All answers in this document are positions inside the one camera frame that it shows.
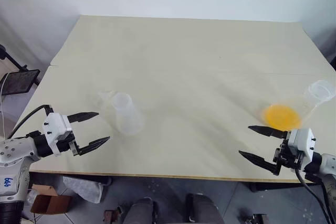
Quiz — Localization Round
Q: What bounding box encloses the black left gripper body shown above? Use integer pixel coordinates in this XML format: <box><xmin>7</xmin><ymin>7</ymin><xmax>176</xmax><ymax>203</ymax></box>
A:
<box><xmin>55</xmin><ymin>132</ymin><xmax>81</xmax><ymax>157</ymax></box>

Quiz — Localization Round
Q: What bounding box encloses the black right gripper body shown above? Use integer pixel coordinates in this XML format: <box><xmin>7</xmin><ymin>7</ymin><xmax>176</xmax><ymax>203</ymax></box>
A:
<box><xmin>272</xmin><ymin>137</ymin><xmax>305</xmax><ymax>177</ymax></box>

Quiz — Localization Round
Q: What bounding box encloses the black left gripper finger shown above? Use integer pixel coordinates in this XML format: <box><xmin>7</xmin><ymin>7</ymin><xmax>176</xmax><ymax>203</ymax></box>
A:
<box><xmin>78</xmin><ymin>136</ymin><xmax>111</xmax><ymax>156</ymax></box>
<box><xmin>67</xmin><ymin>112</ymin><xmax>100</xmax><ymax>125</ymax></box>

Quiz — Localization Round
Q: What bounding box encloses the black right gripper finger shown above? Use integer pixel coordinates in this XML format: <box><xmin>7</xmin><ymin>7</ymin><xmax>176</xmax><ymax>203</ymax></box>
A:
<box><xmin>238</xmin><ymin>150</ymin><xmax>276</xmax><ymax>174</ymax></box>
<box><xmin>247</xmin><ymin>125</ymin><xmax>290</xmax><ymax>139</ymax></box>

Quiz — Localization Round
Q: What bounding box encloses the large flask with orange liquid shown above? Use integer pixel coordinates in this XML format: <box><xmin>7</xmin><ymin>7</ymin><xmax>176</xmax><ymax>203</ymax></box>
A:
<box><xmin>260</xmin><ymin>79</ymin><xmax>334</xmax><ymax>132</ymax></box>

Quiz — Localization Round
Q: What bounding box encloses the small translucent plastic flask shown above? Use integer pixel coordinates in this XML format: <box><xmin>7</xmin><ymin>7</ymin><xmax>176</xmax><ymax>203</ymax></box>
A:
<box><xmin>111</xmin><ymin>92</ymin><xmax>145</xmax><ymax>136</ymax></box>

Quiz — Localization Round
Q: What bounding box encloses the crumpled white plastic sheet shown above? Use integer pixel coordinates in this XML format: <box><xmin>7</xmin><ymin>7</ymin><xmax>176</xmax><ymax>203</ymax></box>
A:
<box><xmin>62</xmin><ymin>176</ymin><xmax>104</xmax><ymax>204</ymax></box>

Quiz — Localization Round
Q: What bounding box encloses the brown cardboard box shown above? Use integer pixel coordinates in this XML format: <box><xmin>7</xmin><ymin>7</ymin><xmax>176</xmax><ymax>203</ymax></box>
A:
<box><xmin>30</xmin><ymin>184</ymin><xmax>72</xmax><ymax>215</ymax></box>

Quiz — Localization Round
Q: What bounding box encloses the black tablet screen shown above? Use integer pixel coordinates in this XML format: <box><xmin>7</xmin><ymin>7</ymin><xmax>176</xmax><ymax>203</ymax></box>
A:
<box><xmin>1</xmin><ymin>69</ymin><xmax>41</xmax><ymax>97</ymax></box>

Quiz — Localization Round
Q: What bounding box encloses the dark rounded grey shape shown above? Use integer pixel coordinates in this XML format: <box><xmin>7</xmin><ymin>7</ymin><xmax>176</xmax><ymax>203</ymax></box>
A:
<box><xmin>185</xmin><ymin>193</ymin><xmax>224</xmax><ymax>224</ymax></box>
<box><xmin>122</xmin><ymin>197</ymin><xmax>159</xmax><ymax>224</ymax></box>

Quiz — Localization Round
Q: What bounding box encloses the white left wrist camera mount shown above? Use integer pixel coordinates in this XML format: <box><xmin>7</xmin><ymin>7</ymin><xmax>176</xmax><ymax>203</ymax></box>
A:
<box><xmin>43</xmin><ymin>113</ymin><xmax>72</xmax><ymax>154</ymax></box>

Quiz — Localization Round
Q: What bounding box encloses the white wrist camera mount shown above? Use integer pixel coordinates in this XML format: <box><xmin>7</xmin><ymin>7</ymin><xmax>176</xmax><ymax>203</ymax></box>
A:
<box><xmin>43</xmin><ymin>113</ymin><xmax>72</xmax><ymax>154</ymax></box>
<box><xmin>288</xmin><ymin>127</ymin><xmax>317</xmax><ymax>159</ymax></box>

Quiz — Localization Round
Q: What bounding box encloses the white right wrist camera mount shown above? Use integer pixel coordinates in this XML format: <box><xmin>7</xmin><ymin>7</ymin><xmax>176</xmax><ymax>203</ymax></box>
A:
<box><xmin>288</xmin><ymin>127</ymin><xmax>317</xmax><ymax>159</ymax></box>

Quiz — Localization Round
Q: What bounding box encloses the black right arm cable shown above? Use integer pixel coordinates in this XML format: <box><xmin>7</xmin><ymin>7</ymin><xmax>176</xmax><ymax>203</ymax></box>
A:
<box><xmin>295</xmin><ymin>168</ymin><xmax>332</xmax><ymax>224</ymax></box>

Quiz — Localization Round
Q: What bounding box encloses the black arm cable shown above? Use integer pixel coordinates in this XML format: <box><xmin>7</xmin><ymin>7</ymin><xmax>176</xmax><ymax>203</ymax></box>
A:
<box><xmin>6</xmin><ymin>104</ymin><xmax>54</xmax><ymax>141</ymax></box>
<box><xmin>295</xmin><ymin>168</ymin><xmax>332</xmax><ymax>224</ymax></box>

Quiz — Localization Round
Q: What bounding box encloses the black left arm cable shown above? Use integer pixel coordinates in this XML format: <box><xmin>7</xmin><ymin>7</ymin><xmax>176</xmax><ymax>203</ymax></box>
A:
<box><xmin>6</xmin><ymin>104</ymin><xmax>54</xmax><ymax>141</ymax></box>

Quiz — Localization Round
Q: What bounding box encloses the thin white cable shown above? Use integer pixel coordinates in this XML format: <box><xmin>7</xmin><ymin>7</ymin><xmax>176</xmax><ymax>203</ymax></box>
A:
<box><xmin>0</xmin><ymin>73</ymin><xmax>10</xmax><ymax>137</ymax></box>

